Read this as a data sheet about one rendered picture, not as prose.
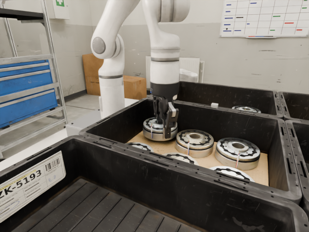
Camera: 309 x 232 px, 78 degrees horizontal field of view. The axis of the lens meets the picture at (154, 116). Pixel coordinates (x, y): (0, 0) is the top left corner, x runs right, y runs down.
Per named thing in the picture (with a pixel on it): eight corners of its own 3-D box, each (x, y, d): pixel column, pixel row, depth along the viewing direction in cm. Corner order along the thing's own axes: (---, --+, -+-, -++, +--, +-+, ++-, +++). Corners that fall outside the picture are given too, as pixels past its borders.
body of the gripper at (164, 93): (145, 76, 52) (146, 108, 55) (156, 82, 44) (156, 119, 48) (171, 74, 54) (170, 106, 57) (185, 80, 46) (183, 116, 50)
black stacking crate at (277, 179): (83, 178, 45) (76, 135, 41) (146, 128, 69) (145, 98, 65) (278, 264, 28) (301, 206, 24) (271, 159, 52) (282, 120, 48)
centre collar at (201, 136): (183, 139, 52) (183, 137, 52) (188, 132, 56) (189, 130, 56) (201, 143, 50) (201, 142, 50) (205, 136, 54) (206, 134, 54)
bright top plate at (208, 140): (170, 143, 51) (170, 141, 51) (183, 128, 59) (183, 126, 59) (208, 153, 47) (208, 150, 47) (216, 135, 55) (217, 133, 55)
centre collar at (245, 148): (226, 150, 47) (227, 148, 47) (227, 141, 51) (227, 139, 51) (248, 154, 45) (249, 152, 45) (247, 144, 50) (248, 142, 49)
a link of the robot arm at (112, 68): (104, 31, 74) (108, 76, 80) (88, 31, 66) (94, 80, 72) (125, 31, 71) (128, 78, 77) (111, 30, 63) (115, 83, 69)
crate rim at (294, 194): (76, 142, 42) (74, 133, 41) (145, 103, 66) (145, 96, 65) (299, 218, 24) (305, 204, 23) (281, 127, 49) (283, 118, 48)
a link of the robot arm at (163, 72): (199, 82, 47) (201, 56, 45) (156, 85, 44) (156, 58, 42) (183, 75, 55) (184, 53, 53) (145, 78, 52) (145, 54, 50)
